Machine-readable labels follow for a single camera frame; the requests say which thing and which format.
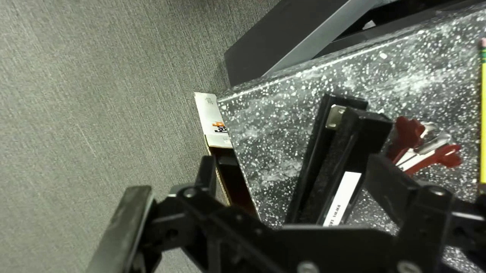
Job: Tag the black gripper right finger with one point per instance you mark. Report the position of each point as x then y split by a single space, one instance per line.
419 217

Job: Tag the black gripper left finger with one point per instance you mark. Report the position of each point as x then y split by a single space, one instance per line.
122 232

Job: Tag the black stapler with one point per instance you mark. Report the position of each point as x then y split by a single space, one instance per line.
349 146

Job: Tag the red patterned packet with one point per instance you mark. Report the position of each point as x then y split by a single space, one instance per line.
407 134

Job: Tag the yellow pencil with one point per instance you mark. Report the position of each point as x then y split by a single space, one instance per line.
482 111

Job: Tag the white cardboard shipping box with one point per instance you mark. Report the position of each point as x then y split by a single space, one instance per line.
210 114

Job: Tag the black cabinet door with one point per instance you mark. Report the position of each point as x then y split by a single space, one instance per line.
283 35

